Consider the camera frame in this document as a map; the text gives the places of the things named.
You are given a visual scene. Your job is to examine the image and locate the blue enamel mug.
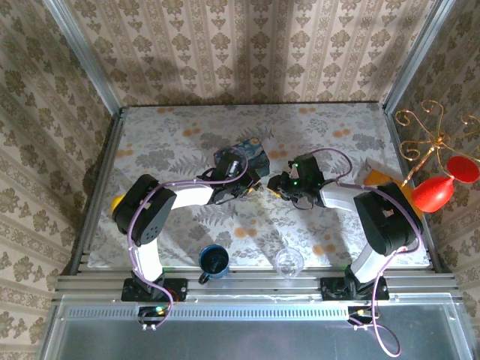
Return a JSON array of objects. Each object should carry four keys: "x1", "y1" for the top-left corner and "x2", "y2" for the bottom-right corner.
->
[{"x1": 197, "y1": 244, "x2": 232, "y2": 285}]

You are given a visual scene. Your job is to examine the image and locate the red plastic goblet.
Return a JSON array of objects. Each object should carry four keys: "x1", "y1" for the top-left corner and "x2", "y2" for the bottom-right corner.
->
[{"x1": 411, "y1": 155, "x2": 480, "y2": 214}]

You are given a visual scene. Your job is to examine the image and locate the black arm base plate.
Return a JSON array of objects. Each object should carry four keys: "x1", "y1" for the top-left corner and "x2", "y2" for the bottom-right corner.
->
[
  {"x1": 120, "y1": 277, "x2": 188, "y2": 302},
  {"x1": 320, "y1": 277, "x2": 390, "y2": 301}
]

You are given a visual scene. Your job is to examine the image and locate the black connector board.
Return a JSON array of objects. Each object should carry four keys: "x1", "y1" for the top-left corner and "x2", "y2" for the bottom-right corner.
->
[
  {"x1": 347, "y1": 305, "x2": 380, "y2": 332},
  {"x1": 137, "y1": 305, "x2": 170, "y2": 332}
]

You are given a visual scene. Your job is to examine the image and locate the aluminium frame post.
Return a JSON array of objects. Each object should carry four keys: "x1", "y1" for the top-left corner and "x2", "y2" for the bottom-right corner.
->
[
  {"x1": 43, "y1": 0, "x2": 123, "y2": 113},
  {"x1": 382, "y1": 0, "x2": 457, "y2": 113}
]

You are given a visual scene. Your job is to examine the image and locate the floral table mat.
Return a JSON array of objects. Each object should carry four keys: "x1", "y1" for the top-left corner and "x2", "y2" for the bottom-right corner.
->
[{"x1": 88, "y1": 103, "x2": 428, "y2": 269}]

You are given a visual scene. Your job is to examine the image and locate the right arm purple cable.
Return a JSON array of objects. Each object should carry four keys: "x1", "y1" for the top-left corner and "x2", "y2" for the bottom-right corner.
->
[{"x1": 309, "y1": 148, "x2": 427, "y2": 357}]

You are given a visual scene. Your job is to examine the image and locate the clear glass cup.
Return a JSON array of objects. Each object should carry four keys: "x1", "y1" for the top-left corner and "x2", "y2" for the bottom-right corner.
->
[{"x1": 274, "y1": 247, "x2": 305, "y2": 279}]

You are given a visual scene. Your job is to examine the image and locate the gold wire stand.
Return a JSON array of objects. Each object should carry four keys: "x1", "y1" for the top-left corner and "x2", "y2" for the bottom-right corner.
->
[{"x1": 396, "y1": 99, "x2": 480, "y2": 188}]

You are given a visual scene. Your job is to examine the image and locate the aluminium frame cross rail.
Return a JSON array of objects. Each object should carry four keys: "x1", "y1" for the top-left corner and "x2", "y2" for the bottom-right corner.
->
[{"x1": 54, "y1": 268, "x2": 461, "y2": 301}]

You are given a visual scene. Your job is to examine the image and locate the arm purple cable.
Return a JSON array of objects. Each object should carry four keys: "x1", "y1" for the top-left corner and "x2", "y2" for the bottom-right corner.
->
[
  {"x1": 127, "y1": 148, "x2": 251, "y2": 333},
  {"x1": 309, "y1": 148, "x2": 427, "y2": 357}
]

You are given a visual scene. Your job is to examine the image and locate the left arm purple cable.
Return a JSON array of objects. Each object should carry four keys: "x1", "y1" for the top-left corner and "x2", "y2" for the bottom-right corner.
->
[{"x1": 127, "y1": 148, "x2": 251, "y2": 333}]

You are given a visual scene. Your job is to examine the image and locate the slotted grey cable duct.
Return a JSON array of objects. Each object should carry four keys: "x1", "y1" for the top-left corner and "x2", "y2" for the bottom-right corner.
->
[{"x1": 61, "y1": 304, "x2": 376, "y2": 320}]

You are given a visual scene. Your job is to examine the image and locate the yellow tape ring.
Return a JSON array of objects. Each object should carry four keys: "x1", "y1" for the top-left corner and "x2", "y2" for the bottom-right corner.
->
[{"x1": 111, "y1": 193, "x2": 127, "y2": 217}]

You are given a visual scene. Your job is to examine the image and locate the orange wooden block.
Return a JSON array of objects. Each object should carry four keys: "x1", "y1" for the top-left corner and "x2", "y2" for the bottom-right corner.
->
[{"x1": 361, "y1": 159, "x2": 423, "y2": 218}]

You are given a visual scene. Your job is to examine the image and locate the starry night tin box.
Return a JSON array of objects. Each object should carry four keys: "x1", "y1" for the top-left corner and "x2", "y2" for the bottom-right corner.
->
[{"x1": 214, "y1": 136, "x2": 272, "y2": 177}]

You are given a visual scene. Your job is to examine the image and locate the grey metal tray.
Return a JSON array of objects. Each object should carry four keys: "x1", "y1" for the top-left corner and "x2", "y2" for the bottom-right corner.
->
[{"x1": 40, "y1": 295, "x2": 476, "y2": 360}]

